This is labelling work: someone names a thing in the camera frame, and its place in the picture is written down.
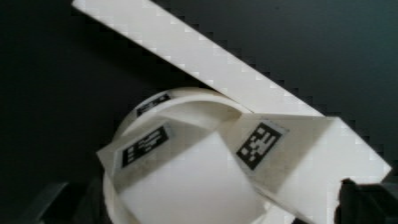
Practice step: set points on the white round stool seat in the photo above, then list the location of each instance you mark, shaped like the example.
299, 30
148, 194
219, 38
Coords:
201, 108

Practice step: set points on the white right fence wall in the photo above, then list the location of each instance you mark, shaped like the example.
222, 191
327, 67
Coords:
149, 26

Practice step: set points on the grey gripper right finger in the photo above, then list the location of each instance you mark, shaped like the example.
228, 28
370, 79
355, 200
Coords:
368, 203

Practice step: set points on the white stool leg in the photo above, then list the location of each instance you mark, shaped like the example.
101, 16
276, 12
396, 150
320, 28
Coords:
300, 153
174, 182

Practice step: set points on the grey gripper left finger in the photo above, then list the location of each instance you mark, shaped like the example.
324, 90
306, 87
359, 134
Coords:
68, 204

